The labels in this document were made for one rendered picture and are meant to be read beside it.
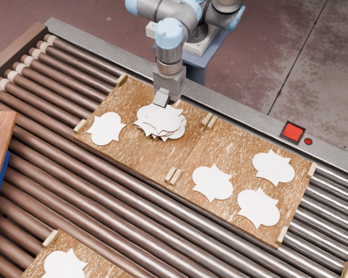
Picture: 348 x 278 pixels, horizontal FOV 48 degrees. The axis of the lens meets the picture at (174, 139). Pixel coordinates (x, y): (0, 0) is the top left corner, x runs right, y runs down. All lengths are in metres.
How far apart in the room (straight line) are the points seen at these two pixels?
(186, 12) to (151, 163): 0.54
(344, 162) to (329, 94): 1.48
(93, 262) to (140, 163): 0.37
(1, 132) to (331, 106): 2.17
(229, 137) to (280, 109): 1.35
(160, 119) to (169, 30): 0.45
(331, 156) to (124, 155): 0.76
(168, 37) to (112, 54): 0.72
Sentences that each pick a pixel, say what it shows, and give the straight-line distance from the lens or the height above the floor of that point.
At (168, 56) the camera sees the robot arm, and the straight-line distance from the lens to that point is 1.10.
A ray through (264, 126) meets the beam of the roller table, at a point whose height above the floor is 0.91.
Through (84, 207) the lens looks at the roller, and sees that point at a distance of 1.37.
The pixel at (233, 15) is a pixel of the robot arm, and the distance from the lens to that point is 1.63.
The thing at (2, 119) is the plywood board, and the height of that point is 1.04.
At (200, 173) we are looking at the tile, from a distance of 1.36.
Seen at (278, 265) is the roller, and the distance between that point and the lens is 1.31.
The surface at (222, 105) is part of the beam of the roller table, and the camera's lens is 1.57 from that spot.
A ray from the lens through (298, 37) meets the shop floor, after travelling 3.30.
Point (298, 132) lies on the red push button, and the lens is 1.53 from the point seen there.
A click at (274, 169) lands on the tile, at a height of 0.95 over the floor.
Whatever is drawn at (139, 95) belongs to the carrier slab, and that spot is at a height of 0.94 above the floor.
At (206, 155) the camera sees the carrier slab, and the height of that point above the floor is 0.94.
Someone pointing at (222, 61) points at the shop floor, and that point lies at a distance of 2.99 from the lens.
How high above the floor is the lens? 2.15
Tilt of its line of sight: 58 degrees down
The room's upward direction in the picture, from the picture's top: straight up
